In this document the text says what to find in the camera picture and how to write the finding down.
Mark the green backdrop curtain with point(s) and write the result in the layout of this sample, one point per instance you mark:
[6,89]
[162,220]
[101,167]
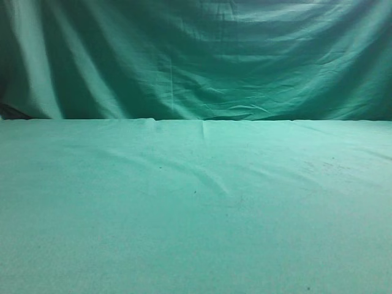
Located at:
[209,60]

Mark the green table cloth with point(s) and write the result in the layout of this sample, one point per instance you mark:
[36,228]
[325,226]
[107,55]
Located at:
[145,206]

